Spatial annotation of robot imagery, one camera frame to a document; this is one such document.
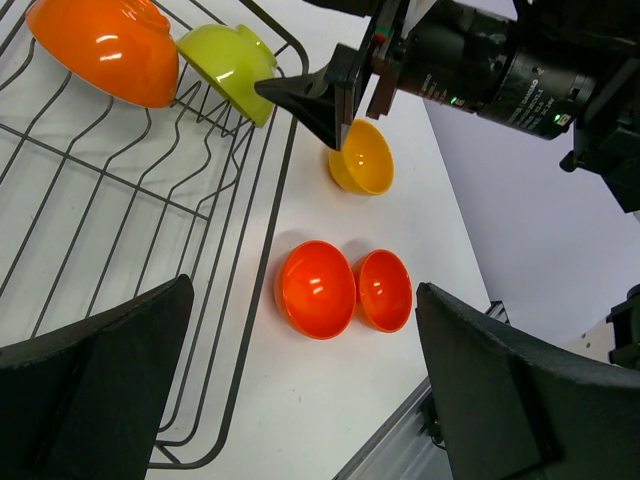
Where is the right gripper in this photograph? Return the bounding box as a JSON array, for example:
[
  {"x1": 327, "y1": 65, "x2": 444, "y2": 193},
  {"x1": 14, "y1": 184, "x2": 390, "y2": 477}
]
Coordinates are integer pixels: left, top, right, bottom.
[{"x1": 254, "y1": 1, "x2": 580, "y2": 149}]

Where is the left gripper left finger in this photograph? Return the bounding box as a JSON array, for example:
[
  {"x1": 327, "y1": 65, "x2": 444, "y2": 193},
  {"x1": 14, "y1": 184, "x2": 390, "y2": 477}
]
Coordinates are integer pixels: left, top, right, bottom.
[{"x1": 1, "y1": 275, "x2": 194, "y2": 479}]

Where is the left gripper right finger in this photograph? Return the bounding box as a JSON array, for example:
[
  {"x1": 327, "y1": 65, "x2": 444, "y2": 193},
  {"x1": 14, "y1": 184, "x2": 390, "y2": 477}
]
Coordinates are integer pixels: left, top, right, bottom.
[{"x1": 416, "y1": 283, "x2": 639, "y2": 479}]

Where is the yellow-orange bowl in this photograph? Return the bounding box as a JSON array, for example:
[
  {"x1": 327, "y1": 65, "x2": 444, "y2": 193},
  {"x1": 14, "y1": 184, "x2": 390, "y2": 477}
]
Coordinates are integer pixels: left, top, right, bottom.
[{"x1": 328, "y1": 119, "x2": 395, "y2": 196}]

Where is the lime green bowl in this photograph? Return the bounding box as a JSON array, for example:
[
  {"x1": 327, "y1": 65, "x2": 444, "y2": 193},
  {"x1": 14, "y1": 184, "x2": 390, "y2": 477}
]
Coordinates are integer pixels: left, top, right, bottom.
[{"x1": 176, "y1": 24, "x2": 278, "y2": 127}]

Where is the red-orange bowl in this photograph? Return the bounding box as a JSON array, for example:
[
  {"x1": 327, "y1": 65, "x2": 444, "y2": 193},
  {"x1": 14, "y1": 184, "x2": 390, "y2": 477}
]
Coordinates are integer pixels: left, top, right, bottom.
[
  {"x1": 273, "y1": 240, "x2": 356, "y2": 340},
  {"x1": 353, "y1": 249, "x2": 413, "y2": 333}
]

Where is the orange bowl white inside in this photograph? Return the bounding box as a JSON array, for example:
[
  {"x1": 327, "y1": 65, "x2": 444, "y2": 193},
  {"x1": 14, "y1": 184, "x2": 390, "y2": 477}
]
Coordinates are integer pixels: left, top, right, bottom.
[{"x1": 25, "y1": 1, "x2": 179, "y2": 109}]

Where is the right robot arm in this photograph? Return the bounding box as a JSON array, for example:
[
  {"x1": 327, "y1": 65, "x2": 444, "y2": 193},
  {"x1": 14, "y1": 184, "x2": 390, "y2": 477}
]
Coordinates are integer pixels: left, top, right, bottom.
[{"x1": 255, "y1": 1, "x2": 639, "y2": 213}]

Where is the aluminium rail frame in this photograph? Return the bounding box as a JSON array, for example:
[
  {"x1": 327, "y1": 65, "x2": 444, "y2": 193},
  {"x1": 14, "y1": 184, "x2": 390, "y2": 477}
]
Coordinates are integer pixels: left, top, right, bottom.
[{"x1": 336, "y1": 298, "x2": 515, "y2": 479}]

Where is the wire dish rack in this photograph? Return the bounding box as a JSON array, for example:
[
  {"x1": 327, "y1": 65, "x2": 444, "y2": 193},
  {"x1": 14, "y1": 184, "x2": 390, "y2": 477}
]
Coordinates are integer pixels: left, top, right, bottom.
[{"x1": 1, "y1": 1, "x2": 299, "y2": 479}]

